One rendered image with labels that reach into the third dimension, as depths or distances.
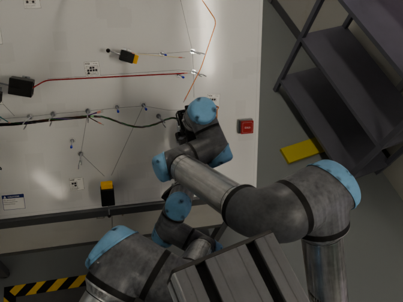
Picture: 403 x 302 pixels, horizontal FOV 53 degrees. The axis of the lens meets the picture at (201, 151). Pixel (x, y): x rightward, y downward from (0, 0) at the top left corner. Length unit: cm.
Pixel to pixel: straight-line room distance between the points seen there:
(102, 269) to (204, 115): 47
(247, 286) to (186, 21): 123
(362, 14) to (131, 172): 158
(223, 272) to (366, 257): 254
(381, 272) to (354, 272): 18
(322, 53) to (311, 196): 210
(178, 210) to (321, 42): 194
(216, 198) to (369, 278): 205
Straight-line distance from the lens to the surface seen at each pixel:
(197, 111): 108
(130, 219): 182
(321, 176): 80
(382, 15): 257
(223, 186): 84
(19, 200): 159
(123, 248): 87
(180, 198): 119
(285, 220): 74
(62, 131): 149
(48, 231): 186
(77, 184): 155
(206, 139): 109
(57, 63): 145
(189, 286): 31
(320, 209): 78
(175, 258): 89
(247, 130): 156
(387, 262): 290
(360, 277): 277
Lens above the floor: 233
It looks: 58 degrees down
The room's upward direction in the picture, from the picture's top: 18 degrees clockwise
